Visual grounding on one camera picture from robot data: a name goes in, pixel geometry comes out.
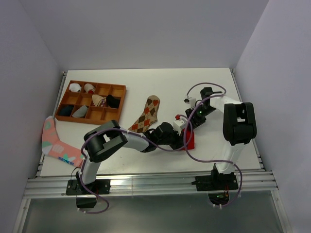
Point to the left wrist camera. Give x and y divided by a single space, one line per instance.
179 124

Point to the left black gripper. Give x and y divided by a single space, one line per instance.
179 140

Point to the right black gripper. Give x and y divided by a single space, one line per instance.
195 121

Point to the aluminium frame rail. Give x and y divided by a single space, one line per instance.
146 184

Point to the grey rolled sock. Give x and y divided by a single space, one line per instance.
81 112

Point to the brown argyle sock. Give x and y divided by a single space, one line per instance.
148 116

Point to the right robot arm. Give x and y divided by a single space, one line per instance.
239 124

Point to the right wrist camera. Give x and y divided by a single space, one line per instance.
190 100

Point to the pink patterned sock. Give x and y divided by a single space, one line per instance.
52 146

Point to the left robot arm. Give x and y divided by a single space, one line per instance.
102 142

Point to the white rolled sock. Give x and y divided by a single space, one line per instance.
75 87

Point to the dark teal rolled sock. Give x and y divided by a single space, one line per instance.
66 111

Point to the beige red rolled sock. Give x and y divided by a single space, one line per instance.
89 88

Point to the black rolled sock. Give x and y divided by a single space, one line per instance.
113 102

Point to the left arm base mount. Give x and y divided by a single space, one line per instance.
99 186

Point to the orange compartment tray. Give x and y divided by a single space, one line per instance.
95 115

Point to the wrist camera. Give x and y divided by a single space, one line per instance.
179 124
190 100

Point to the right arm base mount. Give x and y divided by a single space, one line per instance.
214 183

